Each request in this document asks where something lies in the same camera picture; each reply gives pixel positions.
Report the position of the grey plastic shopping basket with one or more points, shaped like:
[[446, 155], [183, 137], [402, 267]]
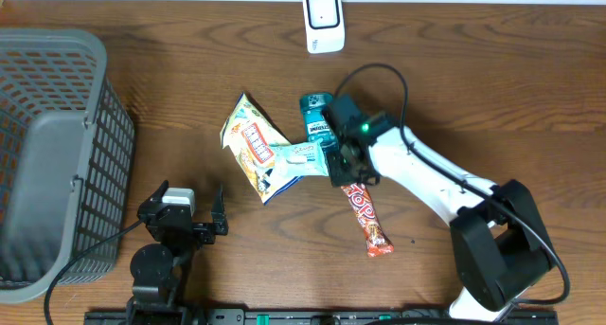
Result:
[[67, 147]]

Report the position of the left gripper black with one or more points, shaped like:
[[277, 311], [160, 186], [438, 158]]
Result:
[[205, 233]]

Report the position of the blue mouthwash bottle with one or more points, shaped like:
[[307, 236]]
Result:
[[316, 127]]

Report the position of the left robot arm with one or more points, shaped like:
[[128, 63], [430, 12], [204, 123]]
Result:
[[160, 270]]

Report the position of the red Top snack bar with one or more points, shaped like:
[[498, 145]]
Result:
[[377, 243]]

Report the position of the yellow snack bag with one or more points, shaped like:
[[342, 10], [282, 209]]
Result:
[[253, 140]]

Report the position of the white barcode scanner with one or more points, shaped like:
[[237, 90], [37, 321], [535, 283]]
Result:
[[324, 26]]

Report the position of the pale green wipes pack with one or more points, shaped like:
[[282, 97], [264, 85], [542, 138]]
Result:
[[302, 159]]

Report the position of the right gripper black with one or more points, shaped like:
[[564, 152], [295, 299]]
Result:
[[337, 177]]

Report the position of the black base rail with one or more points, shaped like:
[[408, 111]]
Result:
[[242, 317]]

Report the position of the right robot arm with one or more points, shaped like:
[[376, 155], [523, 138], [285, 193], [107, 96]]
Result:
[[500, 243]]

